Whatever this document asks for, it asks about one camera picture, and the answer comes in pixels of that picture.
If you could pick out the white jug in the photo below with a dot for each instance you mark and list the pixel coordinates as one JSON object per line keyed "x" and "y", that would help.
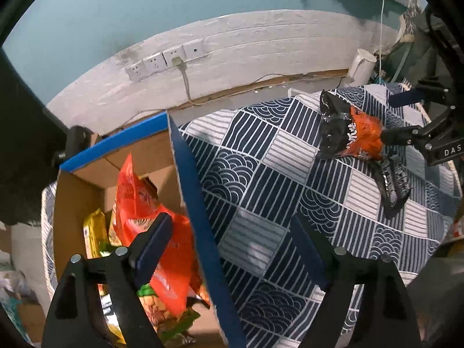
{"x": 359, "y": 66}

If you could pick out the hanging patterned cloth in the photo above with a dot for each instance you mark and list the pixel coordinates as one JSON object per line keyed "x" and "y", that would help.
{"x": 410, "y": 21}

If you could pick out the green snack packet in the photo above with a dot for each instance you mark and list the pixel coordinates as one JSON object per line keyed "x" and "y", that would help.
{"x": 174, "y": 319}

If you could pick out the black chair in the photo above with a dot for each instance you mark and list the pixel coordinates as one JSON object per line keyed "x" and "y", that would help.
{"x": 21, "y": 152}

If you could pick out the navy patterned tablecloth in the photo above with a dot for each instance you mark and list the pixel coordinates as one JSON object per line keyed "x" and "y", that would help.
{"x": 261, "y": 174}

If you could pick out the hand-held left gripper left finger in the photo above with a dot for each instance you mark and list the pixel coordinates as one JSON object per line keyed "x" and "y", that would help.
{"x": 154, "y": 250}

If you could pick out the black and orange chip bag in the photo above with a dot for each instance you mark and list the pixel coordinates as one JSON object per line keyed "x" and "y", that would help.
{"x": 359, "y": 130}

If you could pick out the white wall socket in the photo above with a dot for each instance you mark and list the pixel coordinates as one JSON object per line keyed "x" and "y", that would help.
{"x": 169, "y": 53}
{"x": 135, "y": 71}
{"x": 155, "y": 63}
{"x": 195, "y": 48}

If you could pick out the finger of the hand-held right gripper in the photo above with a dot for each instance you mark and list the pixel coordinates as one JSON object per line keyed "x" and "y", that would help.
{"x": 397, "y": 136}
{"x": 406, "y": 98}

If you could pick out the crumpled plastic bag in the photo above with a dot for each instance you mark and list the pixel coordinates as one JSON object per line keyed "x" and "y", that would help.
{"x": 14, "y": 286}

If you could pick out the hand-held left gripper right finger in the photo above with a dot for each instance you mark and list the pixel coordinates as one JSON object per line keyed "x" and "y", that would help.
{"x": 308, "y": 250}

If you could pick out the cardboard box with blue tape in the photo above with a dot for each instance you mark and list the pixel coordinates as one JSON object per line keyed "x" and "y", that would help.
{"x": 72, "y": 206}

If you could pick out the orange and silver snack bag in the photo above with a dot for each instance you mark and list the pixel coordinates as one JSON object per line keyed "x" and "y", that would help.
{"x": 174, "y": 257}

